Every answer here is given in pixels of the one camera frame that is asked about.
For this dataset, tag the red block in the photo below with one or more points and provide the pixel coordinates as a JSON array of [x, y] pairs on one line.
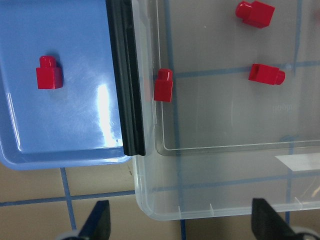
[[266, 74], [48, 74], [163, 88], [256, 14]]

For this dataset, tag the clear plastic storage box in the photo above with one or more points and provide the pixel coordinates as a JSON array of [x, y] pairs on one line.
[[224, 140]]

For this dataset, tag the blue plastic tray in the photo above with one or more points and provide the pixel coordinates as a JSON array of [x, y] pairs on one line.
[[73, 126]]

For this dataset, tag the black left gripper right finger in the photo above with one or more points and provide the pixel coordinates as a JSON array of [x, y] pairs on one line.
[[266, 224]]

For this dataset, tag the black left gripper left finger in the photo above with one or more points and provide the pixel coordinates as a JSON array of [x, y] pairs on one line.
[[98, 223]]

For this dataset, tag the black box handle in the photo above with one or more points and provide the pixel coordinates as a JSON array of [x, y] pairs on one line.
[[126, 72]]

